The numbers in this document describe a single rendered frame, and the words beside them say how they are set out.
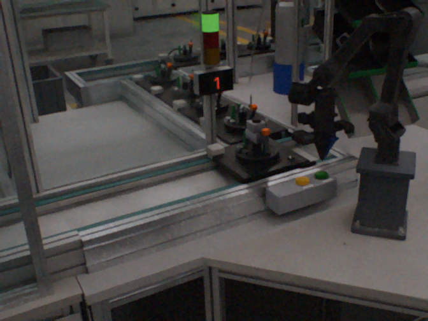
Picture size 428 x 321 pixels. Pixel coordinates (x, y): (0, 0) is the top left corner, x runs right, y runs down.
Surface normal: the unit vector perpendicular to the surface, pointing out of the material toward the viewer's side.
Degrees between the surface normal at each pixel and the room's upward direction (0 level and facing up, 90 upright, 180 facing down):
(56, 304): 90
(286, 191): 0
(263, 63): 90
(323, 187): 90
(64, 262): 90
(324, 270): 0
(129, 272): 0
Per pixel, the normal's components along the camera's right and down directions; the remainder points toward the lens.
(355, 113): 0.20, -0.37
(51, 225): -0.04, -0.91
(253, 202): 0.48, 0.35
